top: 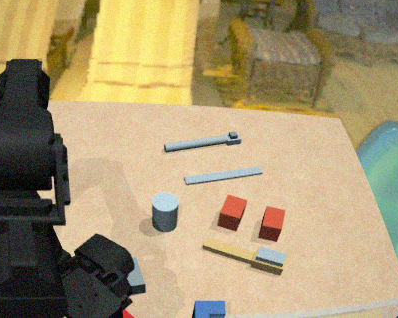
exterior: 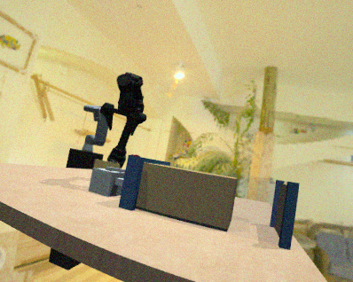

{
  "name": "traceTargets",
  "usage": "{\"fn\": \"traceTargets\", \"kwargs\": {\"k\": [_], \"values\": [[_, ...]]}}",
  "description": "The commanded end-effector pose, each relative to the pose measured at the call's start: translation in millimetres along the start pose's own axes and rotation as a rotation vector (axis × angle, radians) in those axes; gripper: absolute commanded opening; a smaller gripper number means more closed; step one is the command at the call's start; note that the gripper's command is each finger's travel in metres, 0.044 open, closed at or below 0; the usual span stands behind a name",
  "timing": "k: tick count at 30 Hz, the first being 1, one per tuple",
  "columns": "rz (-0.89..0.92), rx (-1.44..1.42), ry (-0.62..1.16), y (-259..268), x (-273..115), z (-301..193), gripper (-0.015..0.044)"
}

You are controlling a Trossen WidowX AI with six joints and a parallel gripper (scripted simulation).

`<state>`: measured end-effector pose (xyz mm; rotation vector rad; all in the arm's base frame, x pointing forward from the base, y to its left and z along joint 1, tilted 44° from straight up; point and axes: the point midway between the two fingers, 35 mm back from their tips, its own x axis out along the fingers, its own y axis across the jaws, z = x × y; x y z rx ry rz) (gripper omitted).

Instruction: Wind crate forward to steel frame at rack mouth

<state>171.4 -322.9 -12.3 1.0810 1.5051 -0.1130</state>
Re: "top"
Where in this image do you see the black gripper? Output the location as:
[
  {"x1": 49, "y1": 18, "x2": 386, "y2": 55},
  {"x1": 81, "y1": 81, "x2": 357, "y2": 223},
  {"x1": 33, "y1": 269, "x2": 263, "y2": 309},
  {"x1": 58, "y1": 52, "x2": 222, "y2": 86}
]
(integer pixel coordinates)
[{"x1": 55, "y1": 233, "x2": 134, "y2": 278}]

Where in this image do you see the light grey flat bar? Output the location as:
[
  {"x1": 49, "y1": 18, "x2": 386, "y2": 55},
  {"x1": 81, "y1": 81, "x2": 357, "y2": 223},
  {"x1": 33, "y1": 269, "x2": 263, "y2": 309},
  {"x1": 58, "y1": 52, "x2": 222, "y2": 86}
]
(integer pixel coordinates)
[{"x1": 184, "y1": 167, "x2": 263, "y2": 186}]

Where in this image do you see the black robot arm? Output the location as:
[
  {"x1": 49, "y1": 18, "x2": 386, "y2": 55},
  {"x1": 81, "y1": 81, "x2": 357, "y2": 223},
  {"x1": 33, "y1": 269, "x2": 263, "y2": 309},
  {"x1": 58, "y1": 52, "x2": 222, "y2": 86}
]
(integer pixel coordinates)
[{"x1": 0, "y1": 58, "x2": 133, "y2": 318}]

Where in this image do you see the orange-red block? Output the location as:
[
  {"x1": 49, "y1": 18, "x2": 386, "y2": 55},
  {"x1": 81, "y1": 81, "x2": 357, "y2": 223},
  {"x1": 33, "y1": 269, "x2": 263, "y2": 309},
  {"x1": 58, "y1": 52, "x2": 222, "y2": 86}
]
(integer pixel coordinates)
[
  {"x1": 258, "y1": 206, "x2": 285, "y2": 242},
  {"x1": 217, "y1": 194, "x2": 247, "y2": 231}
]

